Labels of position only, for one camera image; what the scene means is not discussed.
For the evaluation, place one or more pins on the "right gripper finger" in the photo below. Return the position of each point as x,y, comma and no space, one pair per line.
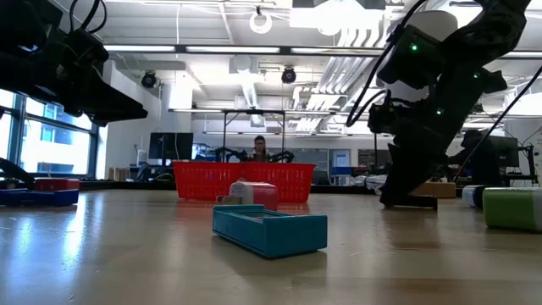
406,178

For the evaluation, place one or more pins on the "black rectangular box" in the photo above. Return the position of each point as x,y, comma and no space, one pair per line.
417,202

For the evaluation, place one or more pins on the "red rectangular box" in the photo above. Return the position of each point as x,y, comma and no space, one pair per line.
57,184

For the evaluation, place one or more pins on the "blue digital timer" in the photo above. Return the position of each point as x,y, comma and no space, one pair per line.
38,197

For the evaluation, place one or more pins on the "green USB charger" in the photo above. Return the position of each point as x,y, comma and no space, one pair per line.
514,209

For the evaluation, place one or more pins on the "teal digital timer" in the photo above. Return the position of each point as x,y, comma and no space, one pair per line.
271,231

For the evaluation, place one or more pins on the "pink white USB charger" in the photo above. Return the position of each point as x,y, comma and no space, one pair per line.
258,195

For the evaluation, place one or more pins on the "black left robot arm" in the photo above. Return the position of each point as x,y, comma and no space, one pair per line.
25,25

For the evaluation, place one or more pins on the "neighbouring rig robot arm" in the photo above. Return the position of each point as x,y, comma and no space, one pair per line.
283,156
230,154

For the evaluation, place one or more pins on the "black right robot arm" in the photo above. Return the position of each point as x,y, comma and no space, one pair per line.
487,51

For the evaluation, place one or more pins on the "round wooden lamp base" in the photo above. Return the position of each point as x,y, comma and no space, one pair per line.
440,190

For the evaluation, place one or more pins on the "black round spotlight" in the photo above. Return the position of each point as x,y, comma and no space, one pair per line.
149,79
289,75

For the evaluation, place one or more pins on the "large window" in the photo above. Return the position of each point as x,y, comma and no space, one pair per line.
55,144

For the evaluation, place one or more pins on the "cardboard boxes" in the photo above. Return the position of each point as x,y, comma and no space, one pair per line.
118,174

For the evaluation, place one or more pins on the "fluorescent light strip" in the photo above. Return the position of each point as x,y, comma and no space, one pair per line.
334,51
233,49
139,48

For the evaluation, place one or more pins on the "person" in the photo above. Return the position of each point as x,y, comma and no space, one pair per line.
478,161
259,148

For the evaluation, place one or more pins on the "blue storage bin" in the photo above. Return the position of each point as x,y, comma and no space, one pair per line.
341,170

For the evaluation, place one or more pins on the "black computer monitor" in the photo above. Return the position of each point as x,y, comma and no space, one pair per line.
170,146
510,150

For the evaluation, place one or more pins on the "red plastic basket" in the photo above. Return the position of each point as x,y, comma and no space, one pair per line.
292,178
207,180

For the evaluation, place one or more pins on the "black metal rig stand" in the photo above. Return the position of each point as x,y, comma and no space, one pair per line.
254,112

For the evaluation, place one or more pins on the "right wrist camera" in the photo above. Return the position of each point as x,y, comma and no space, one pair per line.
381,118

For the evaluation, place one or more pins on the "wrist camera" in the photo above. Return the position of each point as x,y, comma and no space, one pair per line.
84,53
381,118

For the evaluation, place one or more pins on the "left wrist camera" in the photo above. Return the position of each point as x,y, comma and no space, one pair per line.
84,53

